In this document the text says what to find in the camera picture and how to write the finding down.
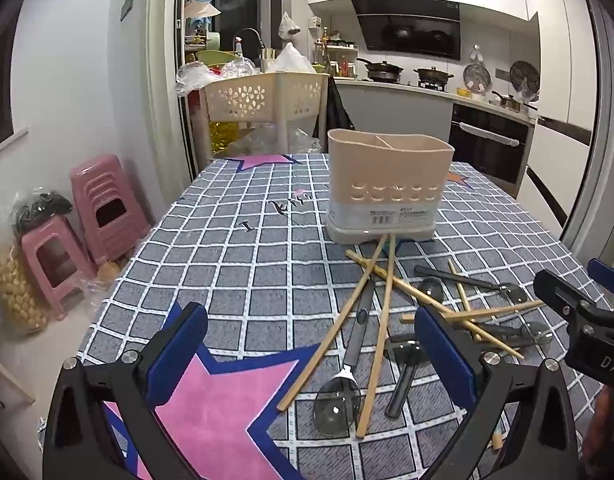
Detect black range hood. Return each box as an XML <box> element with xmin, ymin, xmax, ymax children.
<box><xmin>351</xmin><ymin>0</ymin><xmax>462</xmax><ymax>61</ymax></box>

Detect hanging dark cloth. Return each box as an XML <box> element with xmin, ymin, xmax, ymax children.
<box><xmin>313</xmin><ymin>76</ymin><xmax>355</xmax><ymax>153</ymax></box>

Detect crumpled clear plastic bags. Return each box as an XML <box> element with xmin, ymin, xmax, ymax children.
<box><xmin>227</xmin><ymin>125</ymin><xmax>322</xmax><ymax>157</ymax></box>

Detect black plastic bag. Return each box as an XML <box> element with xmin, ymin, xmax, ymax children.
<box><xmin>12</xmin><ymin>190</ymin><xmax>74</xmax><ymax>235</ymax></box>

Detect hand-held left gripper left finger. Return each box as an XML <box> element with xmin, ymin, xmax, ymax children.
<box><xmin>42</xmin><ymin>301</ymin><xmax>210</xmax><ymax>480</ymax></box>

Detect bag of pale yellow balls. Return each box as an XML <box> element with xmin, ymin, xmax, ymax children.
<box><xmin>0</xmin><ymin>245</ymin><xmax>50</xmax><ymax>333</ymax></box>

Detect white kitchen counter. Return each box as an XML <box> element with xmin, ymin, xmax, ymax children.
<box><xmin>332</xmin><ymin>76</ymin><xmax>538</xmax><ymax>156</ymax></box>

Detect small steel pot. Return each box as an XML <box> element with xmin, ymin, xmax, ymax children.
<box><xmin>492</xmin><ymin>91</ymin><xmax>538</xmax><ymax>113</ymax></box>

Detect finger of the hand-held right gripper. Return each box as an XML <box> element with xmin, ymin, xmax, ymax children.
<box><xmin>588</xmin><ymin>259</ymin><xmax>614</xmax><ymax>306</ymax></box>
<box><xmin>533</xmin><ymin>270</ymin><xmax>602</xmax><ymax>328</ymax></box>

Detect hanging black round tray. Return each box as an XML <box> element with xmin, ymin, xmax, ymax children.
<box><xmin>509</xmin><ymin>60</ymin><xmax>542</xmax><ymax>93</ymax></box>

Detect white spice rack with bottles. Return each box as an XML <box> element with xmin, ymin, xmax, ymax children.
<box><xmin>314</xmin><ymin>27</ymin><xmax>360</xmax><ymax>78</ymax></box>

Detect beige plastic basket rack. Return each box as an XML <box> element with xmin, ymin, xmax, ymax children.
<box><xmin>192</xmin><ymin>72</ymin><xmax>332</xmax><ymax>173</ymax></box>

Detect hanging silver colander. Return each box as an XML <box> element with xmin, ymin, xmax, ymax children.
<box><xmin>463</xmin><ymin>62</ymin><xmax>492</xmax><ymax>96</ymax></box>

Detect hanging plastic bag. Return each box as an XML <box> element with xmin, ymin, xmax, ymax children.
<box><xmin>278</xmin><ymin>11</ymin><xmax>302</xmax><ymax>41</ymax></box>

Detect black built-in oven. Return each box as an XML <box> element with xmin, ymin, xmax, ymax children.
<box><xmin>447</xmin><ymin>104</ymin><xmax>535</xmax><ymax>186</ymax></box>

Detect stack of pink plastic stools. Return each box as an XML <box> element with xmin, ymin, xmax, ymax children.
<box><xmin>69</xmin><ymin>154</ymin><xmax>152</xmax><ymax>266</ymax></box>

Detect single pink plastic stool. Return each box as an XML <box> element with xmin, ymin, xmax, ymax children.
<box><xmin>21</xmin><ymin>216</ymin><xmax>98</xmax><ymax>322</ymax></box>

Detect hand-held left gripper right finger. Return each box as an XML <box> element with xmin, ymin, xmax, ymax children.
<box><xmin>414</xmin><ymin>305</ymin><xmax>580</xmax><ymax>480</ymax></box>

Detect white plastic bag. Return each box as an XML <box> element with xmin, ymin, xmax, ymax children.
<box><xmin>264</xmin><ymin>42</ymin><xmax>315</xmax><ymax>75</ymax></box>

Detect yellow packet in rack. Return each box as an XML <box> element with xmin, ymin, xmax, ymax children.
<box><xmin>209</xmin><ymin>121</ymin><xmax>248</xmax><ymax>156</ymax></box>

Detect clear bag with brown items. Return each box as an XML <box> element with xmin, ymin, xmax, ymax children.
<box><xmin>84</xmin><ymin>255</ymin><xmax>132</xmax><ymax>306</ymax></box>

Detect clear plastic bag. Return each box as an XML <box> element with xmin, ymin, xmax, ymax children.
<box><xmin>176</xmin><ymin>62</ymin><xmax>222</xmax><ymax>98</ymax></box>

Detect grey checked tablecloth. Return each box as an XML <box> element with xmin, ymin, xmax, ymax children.
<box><xmin>79</xmin><ymin>152</ymin><xmax>614</xmax><ymax>480</ymax></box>

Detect black wok with lid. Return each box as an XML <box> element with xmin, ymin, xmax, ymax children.
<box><xmin>413</xmin><ymin>66</ymin><xmax>455</xmax><ymax>91</ymax></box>
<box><xmin>357</xmin><ymin>57</ymin><xmax>404</xmax><ymax>82</ymax></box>

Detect person's right hand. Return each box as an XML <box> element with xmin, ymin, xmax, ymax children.
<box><xmin>583</xmin><ymin>390</ymin><xmax>614</xmax><ymax>461</ymax></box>

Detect beige plastic utensil holder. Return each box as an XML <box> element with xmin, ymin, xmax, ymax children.
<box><xmin>326</xmin><ymin>129</ymin><xmax>455</xmax><ymax>245</ymax></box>

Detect green plastic basin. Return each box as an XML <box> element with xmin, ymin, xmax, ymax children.
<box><xmin>196</xmin><ymin>50</ymin><xmax>238</xmax><ymax>68</ymax></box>

